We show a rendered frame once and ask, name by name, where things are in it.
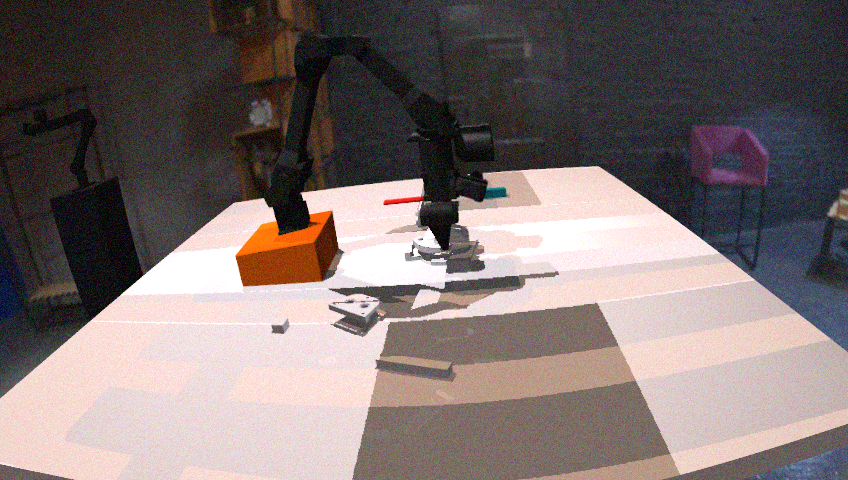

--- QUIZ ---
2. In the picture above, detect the red flat bar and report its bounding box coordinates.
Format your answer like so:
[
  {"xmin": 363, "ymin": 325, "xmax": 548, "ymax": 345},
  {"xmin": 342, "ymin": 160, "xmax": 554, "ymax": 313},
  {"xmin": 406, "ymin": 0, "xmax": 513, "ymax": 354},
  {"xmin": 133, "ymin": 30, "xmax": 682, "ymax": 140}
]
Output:
[{"xmin": 383, "ymin": 196, "xmax": 424, "ymax": 205}]

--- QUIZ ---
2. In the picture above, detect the teal rectangular block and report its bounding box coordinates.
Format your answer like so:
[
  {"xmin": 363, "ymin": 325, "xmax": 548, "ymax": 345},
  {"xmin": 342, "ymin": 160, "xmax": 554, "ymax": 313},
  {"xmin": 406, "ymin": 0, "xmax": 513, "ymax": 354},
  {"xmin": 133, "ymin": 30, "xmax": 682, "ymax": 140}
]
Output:
[{"xmin": 484, "ymin": 186, "xmax": 507, "ymax": 199}]

